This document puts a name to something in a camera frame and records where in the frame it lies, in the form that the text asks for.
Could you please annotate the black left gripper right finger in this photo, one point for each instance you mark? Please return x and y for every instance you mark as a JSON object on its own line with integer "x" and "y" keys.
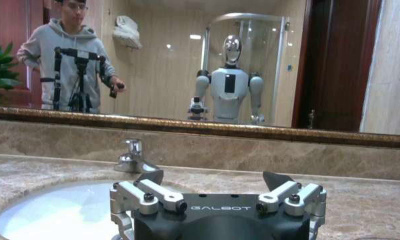
{"x": 288, "y": 193}

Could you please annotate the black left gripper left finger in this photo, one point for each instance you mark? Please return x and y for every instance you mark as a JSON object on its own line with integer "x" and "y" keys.
{"x": 143, "y": 193}

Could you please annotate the black handheld controller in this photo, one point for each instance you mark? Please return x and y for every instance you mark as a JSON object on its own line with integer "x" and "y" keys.
{"x": 114, "y": 93}

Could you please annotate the chrome sink faucet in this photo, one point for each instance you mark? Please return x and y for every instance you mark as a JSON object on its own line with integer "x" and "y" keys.
{"x": 134, "y": 160}

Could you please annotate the white oval sink basin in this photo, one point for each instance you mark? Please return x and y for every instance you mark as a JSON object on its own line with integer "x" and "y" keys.
{"x": 53, "y": 212}

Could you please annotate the white hanging towel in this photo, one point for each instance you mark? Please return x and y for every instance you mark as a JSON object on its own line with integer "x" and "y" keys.
{"x": 128, "y": 31}

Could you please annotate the person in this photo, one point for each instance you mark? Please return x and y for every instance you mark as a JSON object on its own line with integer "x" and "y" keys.
{"x": 69, "y": 35}

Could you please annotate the gold framed wall mirror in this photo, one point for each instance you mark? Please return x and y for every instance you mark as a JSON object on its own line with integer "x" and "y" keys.
{"x": 187, "y": 127}

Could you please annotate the black camera tripod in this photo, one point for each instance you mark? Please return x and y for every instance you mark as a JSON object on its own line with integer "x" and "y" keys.
{"x": 80, "y": 85}

